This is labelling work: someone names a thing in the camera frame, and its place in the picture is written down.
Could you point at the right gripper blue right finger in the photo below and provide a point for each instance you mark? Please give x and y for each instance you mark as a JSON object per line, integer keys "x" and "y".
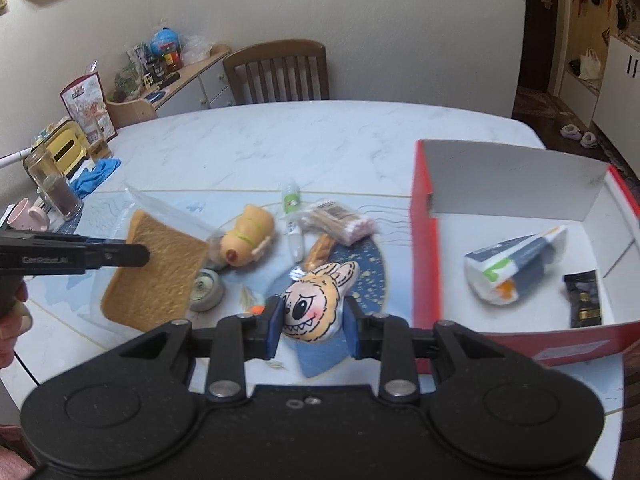
{"x": 387, "y": 339}

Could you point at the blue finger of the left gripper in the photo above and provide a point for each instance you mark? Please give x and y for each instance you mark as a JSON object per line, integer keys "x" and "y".
{"x": 97, "y": 254}

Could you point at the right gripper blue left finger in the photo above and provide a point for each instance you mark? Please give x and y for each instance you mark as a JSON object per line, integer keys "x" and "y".
{"x": 233, "y": 341}

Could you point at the bagged toast slice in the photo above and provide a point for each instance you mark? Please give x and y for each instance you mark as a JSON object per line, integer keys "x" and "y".
{"x": 124, "y": 300}

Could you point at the spotted yellow plush toy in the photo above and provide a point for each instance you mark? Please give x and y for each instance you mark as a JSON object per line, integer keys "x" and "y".
{"x": 314, "y": 305}

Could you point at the orange snack packet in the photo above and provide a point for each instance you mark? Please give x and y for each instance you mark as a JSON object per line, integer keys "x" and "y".
{"x": 320, "y": 252}

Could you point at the white grey tissue pack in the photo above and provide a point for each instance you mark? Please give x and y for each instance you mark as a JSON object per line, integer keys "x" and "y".
{"x": 506, "y": 272}

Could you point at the white green tube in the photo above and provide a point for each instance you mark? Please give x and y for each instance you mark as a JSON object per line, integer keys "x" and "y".
{"x": 291, "y": 205}

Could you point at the black snack packet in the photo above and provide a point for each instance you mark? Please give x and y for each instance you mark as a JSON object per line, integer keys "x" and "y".
{"x": 583, "y": 293}

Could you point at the person's left hand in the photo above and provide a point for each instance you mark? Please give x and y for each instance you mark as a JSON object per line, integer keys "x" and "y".
{"x": 17, "y": 322}

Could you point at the pink mug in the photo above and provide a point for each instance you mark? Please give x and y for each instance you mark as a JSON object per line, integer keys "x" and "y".
{"x": 27, "y": 217}

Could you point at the blue rubber glove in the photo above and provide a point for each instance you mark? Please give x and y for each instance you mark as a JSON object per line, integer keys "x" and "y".
{"x": 90, "y": 179}

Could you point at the glass jar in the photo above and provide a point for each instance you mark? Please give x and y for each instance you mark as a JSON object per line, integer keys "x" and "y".
{"x": 41, "y": 167}

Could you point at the yellow tissue box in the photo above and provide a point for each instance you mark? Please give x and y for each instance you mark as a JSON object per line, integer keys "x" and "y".
{"x": 68, "y": 145}

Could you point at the wooden child chair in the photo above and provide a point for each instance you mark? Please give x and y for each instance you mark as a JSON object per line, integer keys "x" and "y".
{"x": 130, "y": 113}

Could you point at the red menu card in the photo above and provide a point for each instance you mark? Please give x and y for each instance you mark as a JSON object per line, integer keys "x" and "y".
{"x": 85, "y": 102}

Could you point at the red shoe box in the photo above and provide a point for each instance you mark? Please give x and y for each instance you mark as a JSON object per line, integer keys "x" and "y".
{"x": 468, "y": 195}

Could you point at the white sideboard cabinet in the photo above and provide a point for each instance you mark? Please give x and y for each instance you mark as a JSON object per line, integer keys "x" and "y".
{"x": 200, "y": 86}

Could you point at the blue globe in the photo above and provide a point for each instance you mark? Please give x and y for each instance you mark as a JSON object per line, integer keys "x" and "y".
{"x": 163, "y": 39}

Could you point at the brown wooden chair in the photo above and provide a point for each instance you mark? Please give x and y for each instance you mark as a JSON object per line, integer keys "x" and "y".
{"x": 284, "y": 70}

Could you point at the pair of white slippers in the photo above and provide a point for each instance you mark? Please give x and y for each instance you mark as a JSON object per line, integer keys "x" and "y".
{"x": 586, "y": 139}

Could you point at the white storage cabinets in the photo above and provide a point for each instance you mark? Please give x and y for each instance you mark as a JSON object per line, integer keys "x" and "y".
{"x": 610, "y": 105}

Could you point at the white tote bag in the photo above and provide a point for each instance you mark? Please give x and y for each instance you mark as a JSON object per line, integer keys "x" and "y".
{"x": 590, "y": 66}

